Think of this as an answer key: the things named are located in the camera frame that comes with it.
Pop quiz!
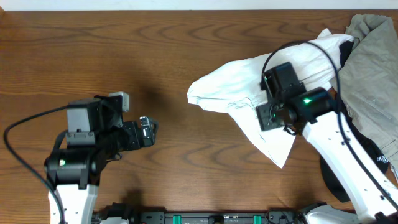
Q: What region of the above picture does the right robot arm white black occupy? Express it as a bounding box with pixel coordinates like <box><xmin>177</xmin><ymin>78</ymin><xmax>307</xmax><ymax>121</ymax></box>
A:
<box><xmin>256</xmin><ymin>88</ymin><xmax>397</xmax><ymax>223</ymax></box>

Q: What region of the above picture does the grey khaki garment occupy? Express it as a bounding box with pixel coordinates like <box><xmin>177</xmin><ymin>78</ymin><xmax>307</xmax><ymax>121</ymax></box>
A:
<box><xmin>331</xmin><ymin>14</ymin><xmax>397</xmax><ymax>173</ymax></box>

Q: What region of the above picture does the black garment with logo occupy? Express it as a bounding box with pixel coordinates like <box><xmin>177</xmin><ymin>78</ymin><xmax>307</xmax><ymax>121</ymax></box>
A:
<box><xmin>319</xmin><ymin>40</ymin><xmax>389</xmax><ymax>203</ymax></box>

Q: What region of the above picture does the white t-shirt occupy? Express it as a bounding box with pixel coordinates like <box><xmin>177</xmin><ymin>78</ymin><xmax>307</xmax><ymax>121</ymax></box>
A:
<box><xmin>187</xmin><ymin>29</ymin><xmax>354</xmax><ymax>167</ymax></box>

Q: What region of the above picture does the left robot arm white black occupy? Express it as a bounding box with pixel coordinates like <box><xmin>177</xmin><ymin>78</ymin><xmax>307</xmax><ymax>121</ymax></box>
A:
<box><xmin>44</xmin><ymin>116</ymin><xmax>159</xmax><ymax>223</ymax></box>

